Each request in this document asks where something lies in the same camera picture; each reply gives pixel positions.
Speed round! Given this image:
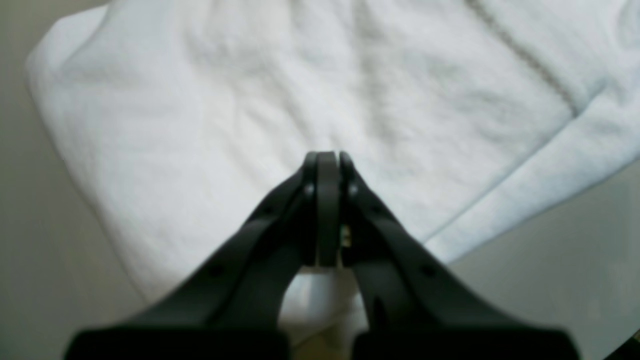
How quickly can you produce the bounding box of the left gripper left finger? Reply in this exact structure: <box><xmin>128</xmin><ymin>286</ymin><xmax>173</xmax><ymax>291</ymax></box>
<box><xmin>65</xmin><ymin>152</ymin><xmax>329</xmax><ymax>360</ymax></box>

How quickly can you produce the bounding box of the white printed T-shirt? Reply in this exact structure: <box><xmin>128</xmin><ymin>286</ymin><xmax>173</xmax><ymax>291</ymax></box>
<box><xmin>25</xmin><ymin>0</ymin><xmax>640</xmax><ymax>346</ymax></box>

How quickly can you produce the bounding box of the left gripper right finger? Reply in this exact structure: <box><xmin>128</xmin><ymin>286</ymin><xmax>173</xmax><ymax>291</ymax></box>
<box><xmin>338</xmin><ymin>152</ymin><xmax>579</xmax><ymax>360</ymax></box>

